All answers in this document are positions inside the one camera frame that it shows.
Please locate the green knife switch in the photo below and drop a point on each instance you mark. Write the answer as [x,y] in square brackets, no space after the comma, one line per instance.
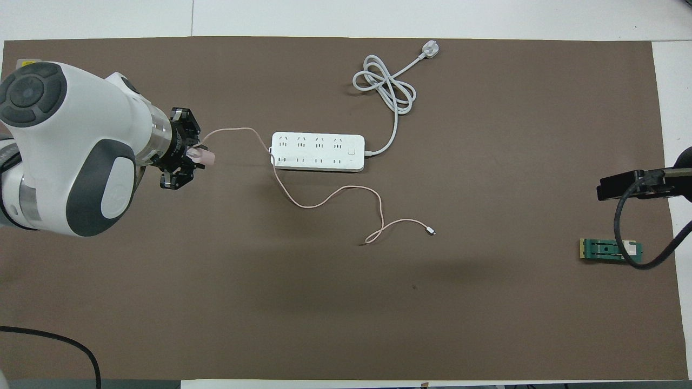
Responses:
[600,250]

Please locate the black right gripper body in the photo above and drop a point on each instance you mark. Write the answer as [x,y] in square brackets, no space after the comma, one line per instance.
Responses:
[616,187]

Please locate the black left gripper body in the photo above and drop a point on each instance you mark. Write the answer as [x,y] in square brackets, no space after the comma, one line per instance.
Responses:
[178,146]

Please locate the white power strip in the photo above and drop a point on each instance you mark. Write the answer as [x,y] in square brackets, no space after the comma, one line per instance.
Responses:
[319,152]

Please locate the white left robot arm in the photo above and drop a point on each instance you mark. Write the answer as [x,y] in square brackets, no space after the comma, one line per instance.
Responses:
[81,124]

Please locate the pink usb charger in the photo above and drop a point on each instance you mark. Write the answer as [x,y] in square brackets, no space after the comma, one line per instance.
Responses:
[205,158]

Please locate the grey on-off switch box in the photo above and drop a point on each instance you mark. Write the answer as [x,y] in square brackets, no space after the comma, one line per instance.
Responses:
[27,61]

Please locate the brown table mat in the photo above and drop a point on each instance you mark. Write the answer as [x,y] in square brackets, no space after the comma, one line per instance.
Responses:
[324,297]

